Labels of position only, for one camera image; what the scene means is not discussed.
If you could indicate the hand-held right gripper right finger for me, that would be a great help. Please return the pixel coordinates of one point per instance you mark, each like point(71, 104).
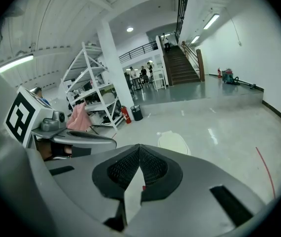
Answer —
point(194, 181)

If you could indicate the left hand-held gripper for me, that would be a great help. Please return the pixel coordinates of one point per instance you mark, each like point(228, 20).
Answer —
point(19, 117)

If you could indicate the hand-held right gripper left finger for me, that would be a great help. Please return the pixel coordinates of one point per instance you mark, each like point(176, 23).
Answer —
point(81, 184)

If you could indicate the white plastic container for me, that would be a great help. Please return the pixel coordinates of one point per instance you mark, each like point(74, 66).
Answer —
point(172, 142)

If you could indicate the person's left hand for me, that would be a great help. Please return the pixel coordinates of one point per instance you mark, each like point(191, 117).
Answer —
point(45, 150)

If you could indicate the pink cloth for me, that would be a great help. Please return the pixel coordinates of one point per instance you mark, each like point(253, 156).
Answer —
point(79, 120)

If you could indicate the black mesh waste bin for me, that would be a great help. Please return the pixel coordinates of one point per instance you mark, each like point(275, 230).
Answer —
point(137, 113)

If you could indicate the white metal shelf rack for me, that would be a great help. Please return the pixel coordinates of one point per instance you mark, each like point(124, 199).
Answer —
point(91, 83)

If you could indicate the black table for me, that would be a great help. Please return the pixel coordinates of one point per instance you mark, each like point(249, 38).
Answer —
point(136, 83)

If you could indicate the black balcony railing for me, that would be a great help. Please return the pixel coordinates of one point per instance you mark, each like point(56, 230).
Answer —
point(138, 52)

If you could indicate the teal vacuum cleaner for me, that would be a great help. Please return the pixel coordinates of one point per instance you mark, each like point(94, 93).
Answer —
point(228, 76)

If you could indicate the long ceiling tube light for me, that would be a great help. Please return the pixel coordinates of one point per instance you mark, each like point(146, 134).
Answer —
point(14, 63)
point(211, 21)
point(195, 39)

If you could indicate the small red fire extinguisher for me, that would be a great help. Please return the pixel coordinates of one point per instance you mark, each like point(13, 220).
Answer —
point(219, 73)

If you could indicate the brown wooden staircase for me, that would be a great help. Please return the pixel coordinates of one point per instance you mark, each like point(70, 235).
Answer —
point(183, 68)

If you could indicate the round ceiling light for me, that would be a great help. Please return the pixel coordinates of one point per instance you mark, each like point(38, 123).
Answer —
point(130, 29)

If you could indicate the tall black metal grille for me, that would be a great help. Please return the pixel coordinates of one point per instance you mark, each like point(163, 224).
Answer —
point(182, 16)

